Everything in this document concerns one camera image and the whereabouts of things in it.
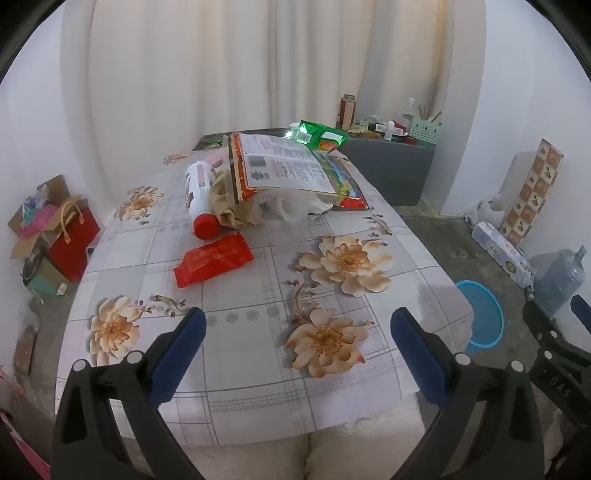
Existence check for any red snack packet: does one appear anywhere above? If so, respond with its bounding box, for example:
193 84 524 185
173 231 254 289

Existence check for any grey cabinet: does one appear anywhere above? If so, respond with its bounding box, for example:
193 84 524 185
344 134 437 207

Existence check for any white bottle with red cap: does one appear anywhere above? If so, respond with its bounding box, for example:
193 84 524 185
184 159 222 241

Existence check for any green gift box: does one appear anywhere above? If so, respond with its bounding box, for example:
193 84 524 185
22 256 70 298

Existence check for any red gift bag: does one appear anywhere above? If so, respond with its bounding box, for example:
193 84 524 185
46 199 101 283

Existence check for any cardboard box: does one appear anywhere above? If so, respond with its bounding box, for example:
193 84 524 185
7 174 72 259

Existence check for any large colourful snack bag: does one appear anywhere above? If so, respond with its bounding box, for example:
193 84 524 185
228 132 370 212

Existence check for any white fleece clothing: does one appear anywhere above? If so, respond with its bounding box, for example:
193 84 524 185
182 397 432 480

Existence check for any pink cloth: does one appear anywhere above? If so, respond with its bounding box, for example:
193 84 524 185
0 408 51 480

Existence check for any checkered tile box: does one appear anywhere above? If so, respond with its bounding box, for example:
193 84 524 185
501 138 565 245

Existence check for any white tissue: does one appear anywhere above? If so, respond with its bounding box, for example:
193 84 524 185
263 189 340 222

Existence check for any brown board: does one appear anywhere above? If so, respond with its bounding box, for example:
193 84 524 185
13 325 40 374

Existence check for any brown paper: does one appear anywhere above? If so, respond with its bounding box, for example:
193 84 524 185
209 168 264 230

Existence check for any wrapped pack of bottles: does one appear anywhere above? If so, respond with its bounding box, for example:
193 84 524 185
471 222 536 288

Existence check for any shiny green snack bag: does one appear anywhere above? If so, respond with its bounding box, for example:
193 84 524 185
290 119 348 151

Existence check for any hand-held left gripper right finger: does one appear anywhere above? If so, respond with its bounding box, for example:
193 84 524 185
390 307 546 480

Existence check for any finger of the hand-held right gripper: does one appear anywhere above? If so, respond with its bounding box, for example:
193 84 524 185
523 300 561 358
570 294 591 326

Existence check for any blue water jug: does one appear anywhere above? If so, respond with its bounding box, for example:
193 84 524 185
533 246 588 319

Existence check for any blue plastic wastebasket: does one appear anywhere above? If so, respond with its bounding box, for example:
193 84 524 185
455 280 505 355

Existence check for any white plastic bag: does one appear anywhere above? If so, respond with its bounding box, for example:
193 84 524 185
466 196 509 227

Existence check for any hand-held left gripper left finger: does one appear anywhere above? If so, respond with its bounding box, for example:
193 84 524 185
50 306 208 480

